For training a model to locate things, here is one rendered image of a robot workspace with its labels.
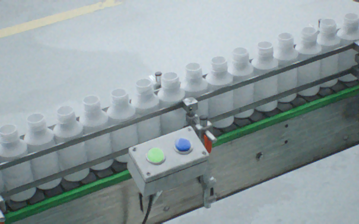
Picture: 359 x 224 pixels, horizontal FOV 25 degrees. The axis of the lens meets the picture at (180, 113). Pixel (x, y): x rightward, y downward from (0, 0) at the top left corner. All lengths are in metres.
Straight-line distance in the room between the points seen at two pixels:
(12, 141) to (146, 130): 0.29
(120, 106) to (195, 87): 0.18
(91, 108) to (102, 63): 2.44
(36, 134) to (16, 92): 2.33
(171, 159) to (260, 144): 0.36
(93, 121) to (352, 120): 0.68
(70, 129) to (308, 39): 0.58
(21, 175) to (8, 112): 2.19
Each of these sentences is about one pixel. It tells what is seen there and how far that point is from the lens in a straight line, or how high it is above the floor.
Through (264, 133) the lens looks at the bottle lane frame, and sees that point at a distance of 1.83.
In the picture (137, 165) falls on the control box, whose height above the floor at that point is 1.11.
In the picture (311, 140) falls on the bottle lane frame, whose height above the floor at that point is 0.89.
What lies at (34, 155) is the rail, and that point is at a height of 1.11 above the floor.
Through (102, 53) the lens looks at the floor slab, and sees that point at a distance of 4.14.
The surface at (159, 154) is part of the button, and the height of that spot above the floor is 1.12.
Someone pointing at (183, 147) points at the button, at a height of 1.12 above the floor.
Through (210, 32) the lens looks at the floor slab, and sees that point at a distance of 4.25.
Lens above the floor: 2.04
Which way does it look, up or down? 34 degrees down
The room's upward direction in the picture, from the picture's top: 4 degrees counter-clockwise
